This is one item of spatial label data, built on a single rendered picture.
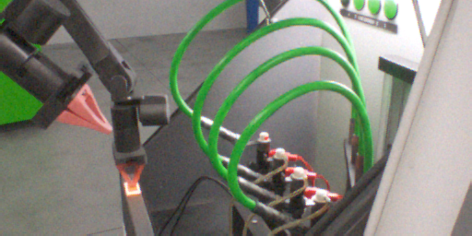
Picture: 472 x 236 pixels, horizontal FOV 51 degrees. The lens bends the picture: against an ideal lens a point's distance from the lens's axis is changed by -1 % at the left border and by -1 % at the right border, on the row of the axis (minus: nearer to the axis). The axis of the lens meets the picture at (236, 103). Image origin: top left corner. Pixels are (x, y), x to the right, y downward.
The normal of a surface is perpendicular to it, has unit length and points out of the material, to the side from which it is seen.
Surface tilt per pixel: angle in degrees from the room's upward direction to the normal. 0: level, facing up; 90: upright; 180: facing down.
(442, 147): 76
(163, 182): 90
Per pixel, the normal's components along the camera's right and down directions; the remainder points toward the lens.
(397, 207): -0.92, -0.12
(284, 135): 0.32, 0.32
